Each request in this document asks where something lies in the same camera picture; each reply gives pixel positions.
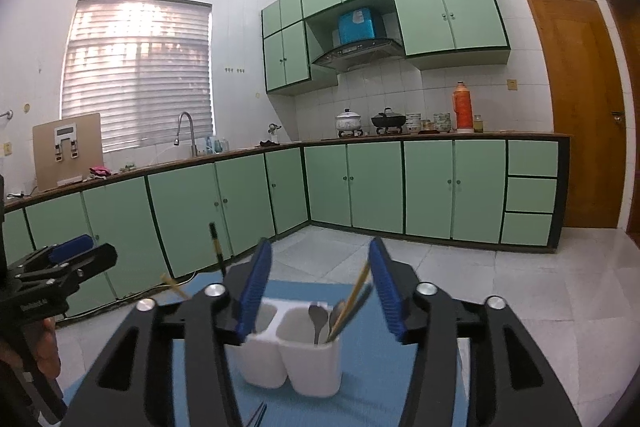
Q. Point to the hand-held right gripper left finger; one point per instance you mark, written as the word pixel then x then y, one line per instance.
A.
pixel 252 292

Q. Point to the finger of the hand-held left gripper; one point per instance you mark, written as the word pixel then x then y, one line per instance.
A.
pixel 95 259
pixel 72 248

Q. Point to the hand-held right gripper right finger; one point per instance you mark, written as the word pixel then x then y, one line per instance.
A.
pixel 387 292

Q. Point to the dark grey chopstick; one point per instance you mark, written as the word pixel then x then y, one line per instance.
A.
pixel 361 299

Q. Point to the yellow wooden chopstick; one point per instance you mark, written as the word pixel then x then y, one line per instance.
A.
pixel 357 289
pixel 175 287

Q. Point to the metal spoon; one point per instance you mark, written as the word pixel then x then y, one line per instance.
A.
pixel 317 317
pixel 338 314

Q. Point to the white plastic utensil holder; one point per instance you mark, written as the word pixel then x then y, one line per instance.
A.
pixel 310 372

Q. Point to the person's left hand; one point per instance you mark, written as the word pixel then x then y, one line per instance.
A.
pixel 50 352

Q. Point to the brown cardboard board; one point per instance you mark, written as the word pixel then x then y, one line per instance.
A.
pixel 50 172

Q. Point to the pink cloth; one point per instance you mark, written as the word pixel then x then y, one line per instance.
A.
pixel 100 172

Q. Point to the blue table mat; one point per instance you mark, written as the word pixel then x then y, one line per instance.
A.
pixel 370 382

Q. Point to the green base cabinet run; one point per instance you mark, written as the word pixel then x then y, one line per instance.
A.
pixel 185 212
pixel 400 187

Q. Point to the dark thin utensil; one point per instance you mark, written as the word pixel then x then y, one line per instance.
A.
pixel 257 414

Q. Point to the dish soap bottles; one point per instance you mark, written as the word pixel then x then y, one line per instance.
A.
pixel 217 146

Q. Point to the metal sink faucet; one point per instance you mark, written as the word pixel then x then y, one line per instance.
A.
pixel 192 132

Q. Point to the small metal fixture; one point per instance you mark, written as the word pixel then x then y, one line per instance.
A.
pixel 275 131

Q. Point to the stack of bowls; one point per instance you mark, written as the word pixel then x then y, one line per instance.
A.
pixel 412 123
pixel 442 123

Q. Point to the black wok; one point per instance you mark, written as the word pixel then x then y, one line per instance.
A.
pixel 387 121

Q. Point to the white lidded pot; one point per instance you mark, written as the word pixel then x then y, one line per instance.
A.
pixel 348 122

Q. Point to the green drawer unit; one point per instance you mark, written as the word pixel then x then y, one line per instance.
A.
pixel 532 192

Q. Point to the white window blinds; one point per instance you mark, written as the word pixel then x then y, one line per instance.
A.
pixel 137 72

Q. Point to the small glass jar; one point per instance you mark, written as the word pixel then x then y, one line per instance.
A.
pixel 479 124

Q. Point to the orange thermos flask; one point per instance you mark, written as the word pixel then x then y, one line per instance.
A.
pixel 462 109

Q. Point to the grey range hood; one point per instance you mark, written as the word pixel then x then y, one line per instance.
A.
pixel 357 54

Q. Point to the brown wooden door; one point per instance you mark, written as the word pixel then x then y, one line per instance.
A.
pixel 630 107
pixel 575 117

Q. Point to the blue box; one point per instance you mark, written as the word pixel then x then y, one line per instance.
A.
pixel 356 27

